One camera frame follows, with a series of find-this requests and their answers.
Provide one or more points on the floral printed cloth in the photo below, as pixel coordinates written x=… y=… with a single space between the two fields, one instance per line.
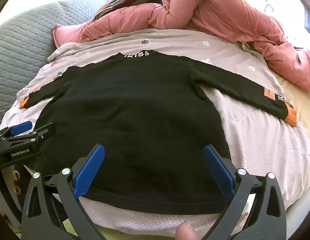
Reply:
x=15 y=180

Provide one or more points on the pale pink printed bedsheet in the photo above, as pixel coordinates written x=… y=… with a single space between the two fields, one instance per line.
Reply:
x=257 y=135

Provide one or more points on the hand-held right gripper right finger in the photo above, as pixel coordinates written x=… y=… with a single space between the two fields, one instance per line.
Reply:
x=217 y=167

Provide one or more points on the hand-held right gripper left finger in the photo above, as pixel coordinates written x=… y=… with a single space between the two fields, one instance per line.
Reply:
x=91 y=167

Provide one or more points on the cream fluffy blanket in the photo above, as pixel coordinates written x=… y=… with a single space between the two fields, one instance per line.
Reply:
x=302 y=100

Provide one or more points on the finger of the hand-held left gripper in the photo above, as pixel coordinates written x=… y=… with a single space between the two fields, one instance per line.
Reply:
x=21 y=127
x=42 y=132

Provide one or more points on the person's right hand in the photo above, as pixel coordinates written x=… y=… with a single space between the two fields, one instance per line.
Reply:
x=185 y=232

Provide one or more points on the black sweater with orange cuffs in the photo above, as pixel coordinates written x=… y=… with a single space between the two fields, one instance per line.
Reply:
x=135 y=120

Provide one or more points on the pink quilt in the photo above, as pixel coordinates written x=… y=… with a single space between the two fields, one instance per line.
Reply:
x=220 y=10

